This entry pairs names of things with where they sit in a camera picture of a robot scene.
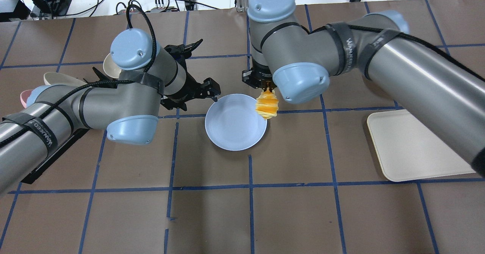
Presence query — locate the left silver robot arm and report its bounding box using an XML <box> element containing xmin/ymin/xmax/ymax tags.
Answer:
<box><xmin>0</xmin><ymin>4</ymin><xmax>221</xmax><ymax>195</ymax></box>

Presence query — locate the black device on stand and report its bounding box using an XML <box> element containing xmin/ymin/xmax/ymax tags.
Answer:
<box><xmin>0</xmin><ymin>0</ymin><xmax>73</xmax><ymax>22</ymax></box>

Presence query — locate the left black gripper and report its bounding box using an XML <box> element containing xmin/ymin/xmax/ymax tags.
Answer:
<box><xmin>160</xmin><ymin>39</ymin><xmax>221</xmax><ymax>111</ymax></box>

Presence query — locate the cream plate in rack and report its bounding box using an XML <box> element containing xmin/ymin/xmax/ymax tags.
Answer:
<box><xmin>43</xmin><ymin>72</ymin><xmax>87</xmax><ymax>87</ymax></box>

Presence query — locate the black dish rack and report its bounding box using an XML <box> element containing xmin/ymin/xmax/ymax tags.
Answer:
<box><xmin>21</xmin><ymin>78</ymin><xmax>89</xmax><ymax>184</ymax></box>

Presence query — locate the pink plate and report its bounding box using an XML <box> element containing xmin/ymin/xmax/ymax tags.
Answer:
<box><xmin>20</xmin><ymin>89</ymin><xmax>33</xmax><ymax>108</ymax></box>

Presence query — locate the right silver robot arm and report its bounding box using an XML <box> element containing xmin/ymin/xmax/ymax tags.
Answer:
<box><xmin>247</xmin><ymin>0</ymin><xmax>485</xmax><ymax>176</ymax></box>

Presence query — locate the cream bowl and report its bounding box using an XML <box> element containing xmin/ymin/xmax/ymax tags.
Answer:
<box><xmin>103</xmin><ymin>53</ymin><xmax>122</xmax><ymax>79</ymax></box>

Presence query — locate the cream rectangular tray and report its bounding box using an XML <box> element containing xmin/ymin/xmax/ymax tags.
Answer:
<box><xmin>366</xmin><ymin>110</ymin><xmax>473</xmax><ymax>182</ymax></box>

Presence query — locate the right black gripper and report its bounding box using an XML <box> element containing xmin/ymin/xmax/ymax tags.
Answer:
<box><xmin>241</xmin><ymin>57</ymin><xmax>275</xmax><ymax>92</ymax></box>

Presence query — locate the yellow orange bread roll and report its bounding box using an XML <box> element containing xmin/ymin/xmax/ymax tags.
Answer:
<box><xmin>255</xmin><ymin>89</ymin><xmax>279</xmax><ymax>120</ymax></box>

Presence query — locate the blue plate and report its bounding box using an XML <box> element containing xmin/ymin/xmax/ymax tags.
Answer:
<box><xmin>205</xmin><ymin>93</ymin><xmax>268</xmax><ymax>151</ymax></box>

